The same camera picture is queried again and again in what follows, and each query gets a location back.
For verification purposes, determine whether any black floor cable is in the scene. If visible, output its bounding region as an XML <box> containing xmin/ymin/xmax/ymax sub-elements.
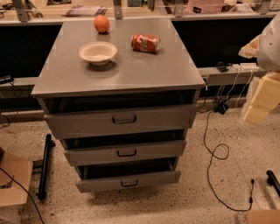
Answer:
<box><xmin>202</xmin><ymin>108</ymin><xmax>256</xmax><ymax>213</ymax></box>

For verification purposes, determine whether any black cable at left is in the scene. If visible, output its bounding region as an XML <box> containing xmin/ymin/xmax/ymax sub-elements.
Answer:
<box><xmin>0</xmin><ymin>167</ymin><xmax>46</xmax><ymax>224</ymax></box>

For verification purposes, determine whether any white power strip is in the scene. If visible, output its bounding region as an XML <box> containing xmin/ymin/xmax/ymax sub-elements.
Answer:
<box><xmin>232</xmin><ymin>63</ymin><xmax>259</xmax><ymax>71</ymax></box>

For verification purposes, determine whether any orange fruit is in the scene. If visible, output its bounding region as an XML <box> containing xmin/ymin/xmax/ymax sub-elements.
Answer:
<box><xmin>94</xmin><ymin>15</ymin><xmax>109</xmax><ymax>33</ymax></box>

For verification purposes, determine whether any grey middle drawer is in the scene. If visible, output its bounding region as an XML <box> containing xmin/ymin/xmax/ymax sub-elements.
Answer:
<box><xmin>64</xmin><ymin>140</ymin><xmax>186</xmax><ymax>166</ymax></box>

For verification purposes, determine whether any grey drawer cabinet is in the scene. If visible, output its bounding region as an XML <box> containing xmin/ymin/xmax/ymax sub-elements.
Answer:
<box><xmin>32</xmin><ymin>18</ymin><xmax>205</xmax><ymax>180</ymax></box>

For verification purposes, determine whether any grey drawer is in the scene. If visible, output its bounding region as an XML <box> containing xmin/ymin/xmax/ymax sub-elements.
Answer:
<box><xmin>75</xmin><ymin>171</ymin><xmax>181</xmax><ymax>193</ymax></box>
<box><xmin>45</xmin><ymin>104</ymin><xmax>197</xmax><ymax>139</ymax></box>
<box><xmin>64</xmin><ymin>140</ymin><xmax>186</xmax><ymax>166</ymax></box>

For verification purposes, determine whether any grey bottom drawer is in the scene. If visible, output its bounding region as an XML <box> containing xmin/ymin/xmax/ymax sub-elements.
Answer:
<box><xmin>75</xmin><ymin>171</ymin><xmax>181</xmax><ymax>193</ymax></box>

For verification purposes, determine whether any black metal bar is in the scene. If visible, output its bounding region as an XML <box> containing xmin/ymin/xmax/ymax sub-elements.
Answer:
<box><xmin>38</xmin><ymin>134</ymin><xmax>55</xmax><ymax>200</ymax></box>

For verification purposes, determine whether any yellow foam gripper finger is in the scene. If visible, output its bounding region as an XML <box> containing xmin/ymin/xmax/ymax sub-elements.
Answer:
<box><xmin>238</xmin><ymin>35</ymin><xmax>260</xmax><ymax>59</ymax></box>
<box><xmin>242</xmin><ymin>72</ymin><xmax>280</xmax><ymax>124</ymax></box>

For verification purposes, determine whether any white paper bowl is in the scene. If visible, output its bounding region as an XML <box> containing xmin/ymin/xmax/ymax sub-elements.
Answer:
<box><xmin>79</xmin><ymin>41</ymin><xmax>117</xmax><ymax>66</ymax></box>

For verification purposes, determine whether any black remote device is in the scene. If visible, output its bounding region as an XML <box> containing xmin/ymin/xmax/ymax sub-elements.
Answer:
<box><xmin>216</xmin><ymin>62</ymin><xmax>228</xmax><ymax>73</ymax></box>

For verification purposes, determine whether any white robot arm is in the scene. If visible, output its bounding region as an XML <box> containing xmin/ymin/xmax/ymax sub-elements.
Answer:
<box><xmin>239</xmin><ymin>13</ymin><xmax>280</xmax><ymax>124</ymax></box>

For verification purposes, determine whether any red soda can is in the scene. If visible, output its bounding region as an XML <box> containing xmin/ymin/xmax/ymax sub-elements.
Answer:
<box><xmin>131</xmin><ymin>34</ymin><xmax>160</xmax><ymax>53</ymax></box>

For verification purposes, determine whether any grey top drawer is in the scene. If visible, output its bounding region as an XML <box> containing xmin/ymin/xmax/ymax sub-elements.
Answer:
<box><xmin>45</xmin><ymin>104</ymin><xmax>197</xmax><ymax>139</ymax></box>

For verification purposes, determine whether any cardboard box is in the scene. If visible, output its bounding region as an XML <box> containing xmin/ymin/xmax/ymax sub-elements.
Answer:
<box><xmin>0</xmin><ymin>148</ymin><xmax>32</xmax><ymax>224</ymax></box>

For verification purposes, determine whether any magazine on shelf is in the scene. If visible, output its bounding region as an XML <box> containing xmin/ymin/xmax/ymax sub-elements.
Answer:
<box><xmin>66</xmin><ymin>5</ymin><xmax>107</xmax><ymax>17</ymax></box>

